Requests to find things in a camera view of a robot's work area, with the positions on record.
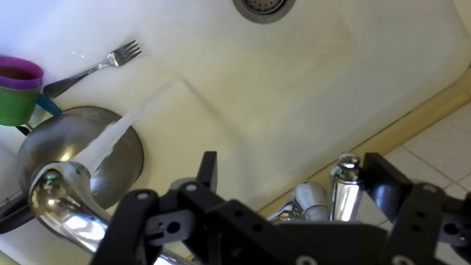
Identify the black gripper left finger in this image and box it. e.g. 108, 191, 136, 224
90, 151, 233, 265

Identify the chrome faucet valve body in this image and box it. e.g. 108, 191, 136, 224
267, 180, 333, 226

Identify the metal sink drain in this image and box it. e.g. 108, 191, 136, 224
233, 0, 299, 26

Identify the white porcelain sink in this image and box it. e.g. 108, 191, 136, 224
0, 0, 471, 265

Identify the metal fork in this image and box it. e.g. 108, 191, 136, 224
43, 40, 145, 101

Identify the blue plastic utensil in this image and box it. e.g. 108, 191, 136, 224
34, 93, 65, 121

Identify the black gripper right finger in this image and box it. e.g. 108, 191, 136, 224
363, 152, 471, 265

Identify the green purple plastic cup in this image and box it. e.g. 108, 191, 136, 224
0, 55, 46, 129

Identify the steel kettle black handle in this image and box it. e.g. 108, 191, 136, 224
0, 107, 146, 236

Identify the water stream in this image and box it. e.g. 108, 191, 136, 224
73, 80, 179, 180

